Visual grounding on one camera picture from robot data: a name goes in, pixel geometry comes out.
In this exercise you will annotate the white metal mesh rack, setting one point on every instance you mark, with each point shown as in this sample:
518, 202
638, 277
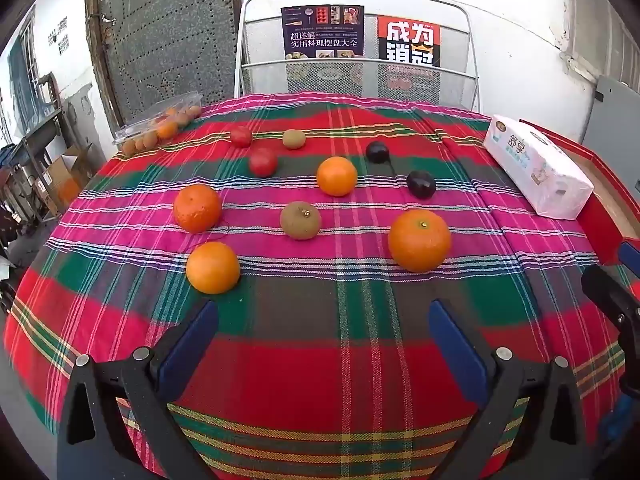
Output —
260, 75

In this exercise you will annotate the metal shelf cart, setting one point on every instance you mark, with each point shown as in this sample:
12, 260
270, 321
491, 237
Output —
30, 160

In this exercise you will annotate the dark purple plum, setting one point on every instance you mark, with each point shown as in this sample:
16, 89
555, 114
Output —
377, 152
420, 184

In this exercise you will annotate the wall notice stickers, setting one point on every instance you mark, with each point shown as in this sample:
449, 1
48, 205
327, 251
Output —
59, 35

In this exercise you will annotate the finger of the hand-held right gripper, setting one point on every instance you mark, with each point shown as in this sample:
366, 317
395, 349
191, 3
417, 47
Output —
610, 295
631, 254

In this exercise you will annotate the red tomato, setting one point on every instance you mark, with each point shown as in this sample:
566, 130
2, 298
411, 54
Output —
241, 136
263, 162

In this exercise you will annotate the person's right hand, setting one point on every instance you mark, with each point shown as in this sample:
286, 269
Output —
622, 432

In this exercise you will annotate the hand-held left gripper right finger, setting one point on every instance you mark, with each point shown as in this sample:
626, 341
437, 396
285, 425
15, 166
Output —
457, 355

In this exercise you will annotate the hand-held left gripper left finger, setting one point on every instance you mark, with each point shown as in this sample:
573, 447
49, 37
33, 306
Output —
187, 355

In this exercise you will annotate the dark cookbook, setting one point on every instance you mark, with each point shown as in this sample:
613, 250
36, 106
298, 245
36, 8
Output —
322, 35

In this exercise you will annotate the pile of small brown fruits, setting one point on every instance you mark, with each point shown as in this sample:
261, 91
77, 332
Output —
142, 142

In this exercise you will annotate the grey plastic panel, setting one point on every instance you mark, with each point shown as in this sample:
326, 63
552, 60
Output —
612, 115

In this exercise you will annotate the metal door latch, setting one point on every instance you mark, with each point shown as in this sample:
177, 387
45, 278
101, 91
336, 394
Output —
106, 20

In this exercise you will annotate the barred window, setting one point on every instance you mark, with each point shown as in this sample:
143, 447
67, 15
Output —
607, 35

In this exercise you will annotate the studded metal door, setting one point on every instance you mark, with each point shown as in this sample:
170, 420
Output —
165, 40

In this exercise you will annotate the plaid tablecloth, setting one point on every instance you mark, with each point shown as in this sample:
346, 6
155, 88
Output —
325, 310

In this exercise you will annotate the dark rough-skinned tangerine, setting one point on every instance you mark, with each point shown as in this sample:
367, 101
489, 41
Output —
197, 208

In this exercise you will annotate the white tissue pack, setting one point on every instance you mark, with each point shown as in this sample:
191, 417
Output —
530, 165

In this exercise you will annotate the small brown kiwi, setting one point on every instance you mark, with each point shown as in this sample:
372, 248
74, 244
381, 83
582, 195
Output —
293, 138

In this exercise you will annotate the red cardboard box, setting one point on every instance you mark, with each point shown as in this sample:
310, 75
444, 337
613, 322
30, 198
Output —
600, 225

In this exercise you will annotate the open cardboard box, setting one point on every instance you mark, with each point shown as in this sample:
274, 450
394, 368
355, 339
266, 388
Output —
70, 162

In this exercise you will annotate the clear plastic container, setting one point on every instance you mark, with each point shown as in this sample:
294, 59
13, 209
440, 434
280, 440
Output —
150, 117

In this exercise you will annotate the large orange with stem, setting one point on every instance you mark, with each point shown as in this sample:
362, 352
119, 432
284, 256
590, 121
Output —
419, 240

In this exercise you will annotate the red and black book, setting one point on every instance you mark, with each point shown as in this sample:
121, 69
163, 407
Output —
407, 45

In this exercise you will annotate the small orange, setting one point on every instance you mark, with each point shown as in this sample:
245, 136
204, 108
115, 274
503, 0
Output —
167, 129

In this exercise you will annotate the large brown kiwi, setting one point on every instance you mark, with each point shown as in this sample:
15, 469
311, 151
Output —
300, 220

